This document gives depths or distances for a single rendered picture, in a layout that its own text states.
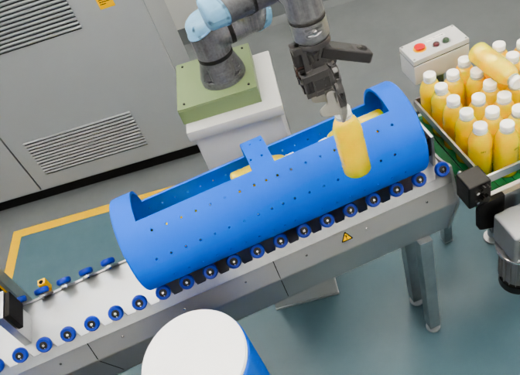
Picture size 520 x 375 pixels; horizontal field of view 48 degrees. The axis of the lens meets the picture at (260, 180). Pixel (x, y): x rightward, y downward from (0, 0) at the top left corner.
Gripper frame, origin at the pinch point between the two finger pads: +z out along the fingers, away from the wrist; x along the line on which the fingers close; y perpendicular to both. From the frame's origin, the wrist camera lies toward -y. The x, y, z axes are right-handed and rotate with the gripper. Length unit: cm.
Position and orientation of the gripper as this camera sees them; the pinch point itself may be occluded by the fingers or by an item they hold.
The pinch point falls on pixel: (342, 110)
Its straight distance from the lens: 134.4
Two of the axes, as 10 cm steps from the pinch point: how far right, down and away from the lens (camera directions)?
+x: 2.3, 5.9, -7.8
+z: 2.9, 7.2, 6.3
